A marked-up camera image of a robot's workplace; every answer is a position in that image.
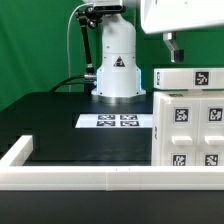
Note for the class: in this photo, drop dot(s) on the white cabinet body box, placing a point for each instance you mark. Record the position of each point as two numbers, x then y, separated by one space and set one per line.
160 100

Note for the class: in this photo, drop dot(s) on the white cabinet top block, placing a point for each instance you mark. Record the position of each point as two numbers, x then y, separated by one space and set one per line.
188 78

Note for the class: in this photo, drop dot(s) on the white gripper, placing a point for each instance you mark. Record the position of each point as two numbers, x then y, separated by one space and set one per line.
159 16

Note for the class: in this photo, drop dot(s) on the white U-shaped obstacle wall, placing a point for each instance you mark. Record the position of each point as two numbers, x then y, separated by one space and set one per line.
16 175

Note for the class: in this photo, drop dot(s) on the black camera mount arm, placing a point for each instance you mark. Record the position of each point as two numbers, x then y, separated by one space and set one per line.
87 36

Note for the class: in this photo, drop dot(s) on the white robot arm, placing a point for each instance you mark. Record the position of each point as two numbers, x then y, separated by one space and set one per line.
118 80

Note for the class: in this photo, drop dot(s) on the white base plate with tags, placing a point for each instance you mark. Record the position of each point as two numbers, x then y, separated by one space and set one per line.
114 121

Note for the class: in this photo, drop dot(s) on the white cabinet door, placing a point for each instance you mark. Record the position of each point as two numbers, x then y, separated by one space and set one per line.
180 132
210 148

